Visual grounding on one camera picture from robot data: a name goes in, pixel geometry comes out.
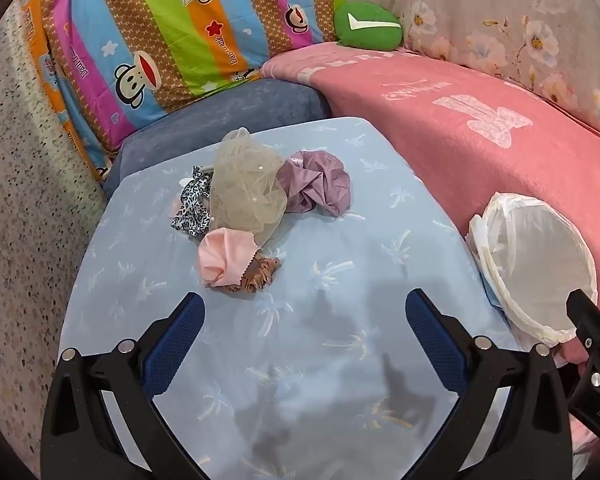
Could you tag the beige mesh cloth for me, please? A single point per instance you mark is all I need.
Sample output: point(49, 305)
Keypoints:
point(245, 185)

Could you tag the green cushion with white mark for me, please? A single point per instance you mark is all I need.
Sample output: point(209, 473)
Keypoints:
point(365, 35)

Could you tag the leopard-print cloth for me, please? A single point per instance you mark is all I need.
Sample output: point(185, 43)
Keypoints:
point(190, 210)

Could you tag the purple cloth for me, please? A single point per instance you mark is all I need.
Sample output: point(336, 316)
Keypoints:
point(315, 185)

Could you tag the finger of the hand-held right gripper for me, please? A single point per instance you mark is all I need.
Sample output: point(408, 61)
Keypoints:
point(592, 330)

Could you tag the pink blanket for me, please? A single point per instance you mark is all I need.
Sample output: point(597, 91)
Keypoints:
point(430, 135)

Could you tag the white-lined waste bin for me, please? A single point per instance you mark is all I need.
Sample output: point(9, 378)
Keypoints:
point(530, 260)

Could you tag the blue-grey cushion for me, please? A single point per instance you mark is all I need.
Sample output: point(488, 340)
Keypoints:
point(205, 115)

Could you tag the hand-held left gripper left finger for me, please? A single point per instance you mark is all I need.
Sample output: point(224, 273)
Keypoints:
point(175, 340)

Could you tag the floral beige pillow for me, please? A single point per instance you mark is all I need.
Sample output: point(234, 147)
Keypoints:
point(505, 10)

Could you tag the striped monkey-print quilt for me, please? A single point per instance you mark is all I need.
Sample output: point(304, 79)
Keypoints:
point(155, 35)

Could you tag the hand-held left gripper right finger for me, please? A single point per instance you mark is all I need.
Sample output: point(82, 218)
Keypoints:
point(435, 340)

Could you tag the pink cloth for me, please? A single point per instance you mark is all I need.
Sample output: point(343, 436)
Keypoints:
point(225, 255)

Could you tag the brown scrunchie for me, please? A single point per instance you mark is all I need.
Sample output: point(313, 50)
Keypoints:
point(257, 272)

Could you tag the light blue palm-print cloth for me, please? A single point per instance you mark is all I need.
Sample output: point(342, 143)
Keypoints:
point(330, 260)

